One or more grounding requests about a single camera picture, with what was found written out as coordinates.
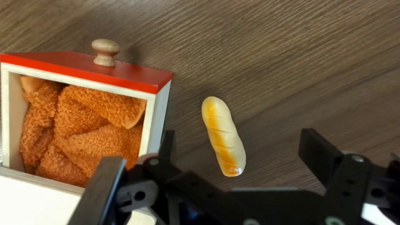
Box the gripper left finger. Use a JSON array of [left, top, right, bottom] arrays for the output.
[[67, 130, 232, 225]]

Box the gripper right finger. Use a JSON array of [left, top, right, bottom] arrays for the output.
[[298, 128, 400, 225]]

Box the white wooden drawer cabinet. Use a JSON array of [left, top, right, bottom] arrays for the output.
[[0, 39, 174, 225]]

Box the red-fronted wooden drawer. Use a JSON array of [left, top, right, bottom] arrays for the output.
[[0, 39, 174, 196]]

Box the wooden drawer knob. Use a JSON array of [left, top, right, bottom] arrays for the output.
[[91, 39, 120, 67]]

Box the orange terry cloth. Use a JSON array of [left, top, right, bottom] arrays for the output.
[[19, 75, 147, 188]]

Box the toy bread loaf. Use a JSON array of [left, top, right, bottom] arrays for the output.
[[201, 96, 247, 177]]

